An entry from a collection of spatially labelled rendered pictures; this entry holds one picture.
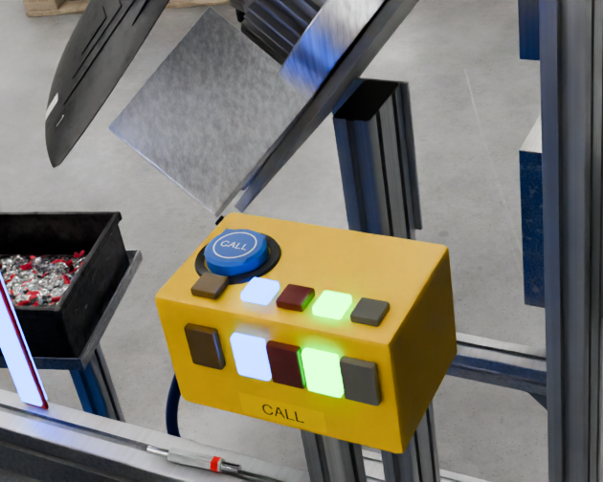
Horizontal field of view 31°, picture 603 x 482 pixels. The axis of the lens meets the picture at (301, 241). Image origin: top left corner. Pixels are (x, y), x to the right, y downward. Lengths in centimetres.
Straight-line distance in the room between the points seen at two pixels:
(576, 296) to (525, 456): 85
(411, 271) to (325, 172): 221
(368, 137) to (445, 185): 159
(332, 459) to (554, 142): 47
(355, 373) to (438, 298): 8
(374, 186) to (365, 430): 58
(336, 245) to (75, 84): 58
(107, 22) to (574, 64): 48
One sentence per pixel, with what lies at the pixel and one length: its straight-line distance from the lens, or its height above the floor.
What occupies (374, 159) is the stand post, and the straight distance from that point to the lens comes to 118.
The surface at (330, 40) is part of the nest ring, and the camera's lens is 96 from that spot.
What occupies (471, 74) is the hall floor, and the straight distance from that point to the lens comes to 327.
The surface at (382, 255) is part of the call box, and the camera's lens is 66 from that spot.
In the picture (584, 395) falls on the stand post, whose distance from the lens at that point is 128.
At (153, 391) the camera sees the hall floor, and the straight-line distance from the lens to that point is 227.
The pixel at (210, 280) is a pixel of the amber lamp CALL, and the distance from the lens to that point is 66.
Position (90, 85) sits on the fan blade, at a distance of 117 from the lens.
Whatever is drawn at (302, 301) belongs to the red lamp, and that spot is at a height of 108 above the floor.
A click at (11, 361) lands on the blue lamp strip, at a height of 91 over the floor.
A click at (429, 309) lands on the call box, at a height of 105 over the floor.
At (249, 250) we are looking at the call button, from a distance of 67.
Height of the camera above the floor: 146
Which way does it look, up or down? 34 degrees down
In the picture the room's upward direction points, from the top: 10 degrees counter-clockwise
